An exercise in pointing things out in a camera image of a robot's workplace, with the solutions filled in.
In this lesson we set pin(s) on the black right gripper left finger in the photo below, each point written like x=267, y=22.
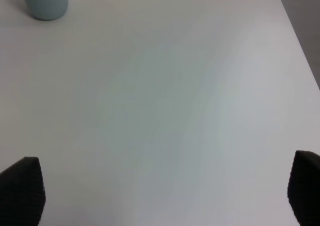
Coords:
x=22, y=193

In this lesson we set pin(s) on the teal plastic cup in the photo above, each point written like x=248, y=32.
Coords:
x=47, y=10

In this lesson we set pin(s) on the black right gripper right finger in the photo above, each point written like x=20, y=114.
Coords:
x=303, y=189

